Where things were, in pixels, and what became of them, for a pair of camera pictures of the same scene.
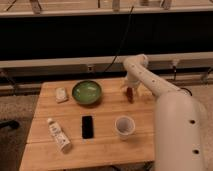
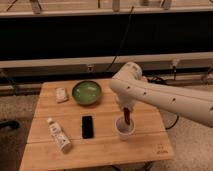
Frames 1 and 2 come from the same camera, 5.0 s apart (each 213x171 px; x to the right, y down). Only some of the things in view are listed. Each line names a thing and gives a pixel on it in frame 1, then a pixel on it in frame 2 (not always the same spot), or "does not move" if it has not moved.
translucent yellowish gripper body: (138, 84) -> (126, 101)
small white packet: (60, 94) does not move
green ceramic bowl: (87, 92) does not move
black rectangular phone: (87, 127) does not move
